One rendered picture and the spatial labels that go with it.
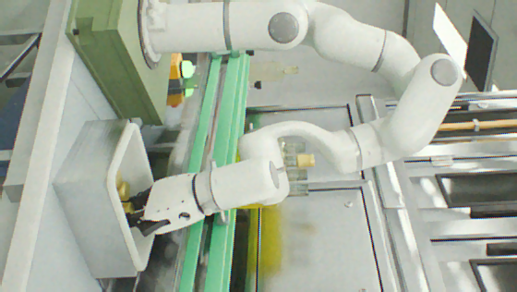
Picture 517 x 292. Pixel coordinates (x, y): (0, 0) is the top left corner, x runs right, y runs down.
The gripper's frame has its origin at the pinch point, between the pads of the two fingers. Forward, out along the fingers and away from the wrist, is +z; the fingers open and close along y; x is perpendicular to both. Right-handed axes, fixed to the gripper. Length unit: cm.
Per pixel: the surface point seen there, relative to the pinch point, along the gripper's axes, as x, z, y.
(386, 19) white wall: -274, -83, 604
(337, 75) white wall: -334, 3, 601
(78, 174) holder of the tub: 15.7, -2.5, -7.2
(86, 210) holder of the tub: 10.1, -1.1, -9.2
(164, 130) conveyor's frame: -3.3, 0.4, 29.9
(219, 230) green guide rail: -17.2, -10.0, 7.9
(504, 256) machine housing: -55, -67, 17
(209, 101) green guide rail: -7.6, -7.0, 45.3
